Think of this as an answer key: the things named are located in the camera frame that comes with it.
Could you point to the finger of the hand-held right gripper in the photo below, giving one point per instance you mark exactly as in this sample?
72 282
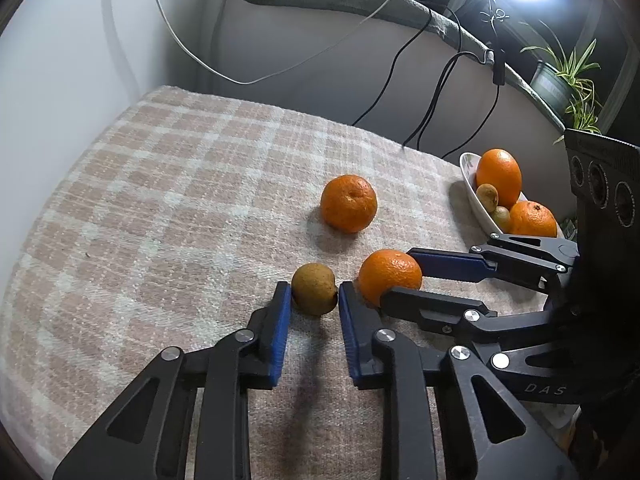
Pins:
450 265
430 307

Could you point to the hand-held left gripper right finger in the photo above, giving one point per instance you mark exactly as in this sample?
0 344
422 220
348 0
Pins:
350 340

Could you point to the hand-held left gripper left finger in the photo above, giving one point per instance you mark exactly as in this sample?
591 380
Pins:
280 335

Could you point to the brown kiwi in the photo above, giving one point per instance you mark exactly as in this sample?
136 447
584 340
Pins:
312 287
486 195
500 216

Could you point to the white oval bowl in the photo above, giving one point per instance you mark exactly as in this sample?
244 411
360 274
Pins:
471 185

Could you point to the large orange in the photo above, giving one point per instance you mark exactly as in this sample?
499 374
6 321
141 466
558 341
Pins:
498 175

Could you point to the small mandarin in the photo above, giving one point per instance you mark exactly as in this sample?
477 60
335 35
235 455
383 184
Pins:
348 203

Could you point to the beige checked cloth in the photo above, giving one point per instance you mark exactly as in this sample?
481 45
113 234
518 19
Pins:
175 185

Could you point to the dark plant pot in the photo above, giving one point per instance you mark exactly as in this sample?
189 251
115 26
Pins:
547 87

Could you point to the green spider plant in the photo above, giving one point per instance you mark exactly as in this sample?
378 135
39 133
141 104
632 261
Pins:
575 67

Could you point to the grey padded backrest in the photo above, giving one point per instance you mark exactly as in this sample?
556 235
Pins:
300 60

